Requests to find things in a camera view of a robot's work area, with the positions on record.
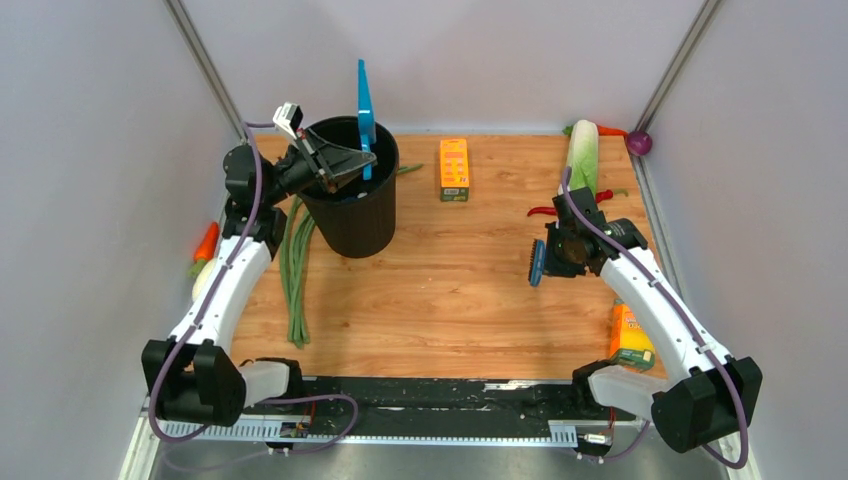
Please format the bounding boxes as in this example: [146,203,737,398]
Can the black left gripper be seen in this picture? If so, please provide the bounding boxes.
[262,129,375,208]

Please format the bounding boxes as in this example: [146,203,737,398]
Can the blue hand brush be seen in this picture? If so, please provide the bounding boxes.
[528,239,546,287]

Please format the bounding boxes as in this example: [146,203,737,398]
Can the blue plastic dustpan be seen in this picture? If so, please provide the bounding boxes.
[357,59,376,153]

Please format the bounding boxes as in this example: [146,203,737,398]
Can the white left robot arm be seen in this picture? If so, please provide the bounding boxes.
[141,129,377,431]

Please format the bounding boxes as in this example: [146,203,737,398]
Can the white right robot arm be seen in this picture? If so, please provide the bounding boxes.
[528,187,763,453]

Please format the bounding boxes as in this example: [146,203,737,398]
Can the black plastic bin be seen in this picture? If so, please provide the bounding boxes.
[297,116,399,258]

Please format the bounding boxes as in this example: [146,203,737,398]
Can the green long beans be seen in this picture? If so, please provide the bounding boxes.
[278,162,425,350]

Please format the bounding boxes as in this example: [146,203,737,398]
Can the red chili pepper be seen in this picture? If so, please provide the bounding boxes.
[526,189,629,217]

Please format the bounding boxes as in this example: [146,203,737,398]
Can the napa cabbage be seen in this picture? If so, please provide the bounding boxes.
[562,119,599,194]

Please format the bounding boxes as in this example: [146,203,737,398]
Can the orange juice box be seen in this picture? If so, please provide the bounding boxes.
[609,298,657,372]

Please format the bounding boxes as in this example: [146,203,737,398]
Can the yellow orange carton box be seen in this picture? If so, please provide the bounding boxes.
[439,138,470,202]

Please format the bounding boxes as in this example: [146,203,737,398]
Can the orange carrot at back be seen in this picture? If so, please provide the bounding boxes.
[596,124,628,138]

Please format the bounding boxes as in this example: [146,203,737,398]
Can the orange carrot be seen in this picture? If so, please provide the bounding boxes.
[596,124,628,138]
[188,222,219,278]

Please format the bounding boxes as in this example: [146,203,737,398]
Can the purple onion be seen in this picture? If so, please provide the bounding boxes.
[625,131,653,157]

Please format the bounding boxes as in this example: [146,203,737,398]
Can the orange carrot at left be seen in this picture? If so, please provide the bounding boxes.
[188,222,219,278]

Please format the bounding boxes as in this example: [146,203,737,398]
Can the white radish with leaves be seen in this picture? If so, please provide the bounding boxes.
[191,259,217,302]

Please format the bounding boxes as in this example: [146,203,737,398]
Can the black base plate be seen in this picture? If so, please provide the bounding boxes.
[248,376,635,438]

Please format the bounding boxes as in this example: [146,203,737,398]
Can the aluminium frame rail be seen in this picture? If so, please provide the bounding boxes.
[120,376,760,479]

